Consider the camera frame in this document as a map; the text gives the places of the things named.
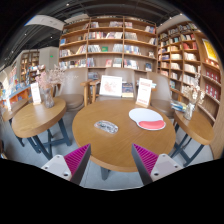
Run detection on white sign wooden base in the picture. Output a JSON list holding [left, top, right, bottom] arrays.
[[135, 77, 153, 109]]

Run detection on round wooden side table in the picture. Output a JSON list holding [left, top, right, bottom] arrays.
[[169, 109, 215, 168], [1, 98, 31, 148], [11, 97, 73, 161]]

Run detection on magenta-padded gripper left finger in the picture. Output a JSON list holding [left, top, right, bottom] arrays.
[[41, 143, 92, 186]]

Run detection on small white table sign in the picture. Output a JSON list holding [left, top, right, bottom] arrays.
[[30, 82, 43, 106]]

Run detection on beige wooden-armed chair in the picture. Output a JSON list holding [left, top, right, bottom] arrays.
[[146, 71, 176, 119], [58, 67, 93, 112], [89, 67, 138, 103]]

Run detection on white framed floral picture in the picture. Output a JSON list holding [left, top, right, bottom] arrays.
[[98, 74, 123, 98]]

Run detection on dark cover book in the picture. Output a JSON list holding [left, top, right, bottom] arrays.
[[121, 82, 135, 99]]

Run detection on transparent computer mouse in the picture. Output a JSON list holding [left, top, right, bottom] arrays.
[[94, 120, 119, 135]]

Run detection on glass vase white dried flowers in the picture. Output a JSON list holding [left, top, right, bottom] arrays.
[[181, 73, 206, 122]]

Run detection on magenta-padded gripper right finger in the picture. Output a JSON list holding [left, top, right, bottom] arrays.
[[131, 143, 184, 186]]

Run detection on white mouse pad red rest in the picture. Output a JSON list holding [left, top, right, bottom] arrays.
[[128, 107, 167, 131]]

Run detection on stack of colourful books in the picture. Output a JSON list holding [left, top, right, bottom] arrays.
[[170, 99, 188, 113]]

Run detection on glass vase pink dried flowers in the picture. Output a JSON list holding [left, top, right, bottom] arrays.
[[35, 68, 66, 109]]

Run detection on small distant wooden bookshelf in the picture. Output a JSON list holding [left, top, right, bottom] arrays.
[[19, 49, 41, 84]]

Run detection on wide wooden bookshelf unit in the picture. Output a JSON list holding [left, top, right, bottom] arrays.
[[58, 14, 158, 81]]

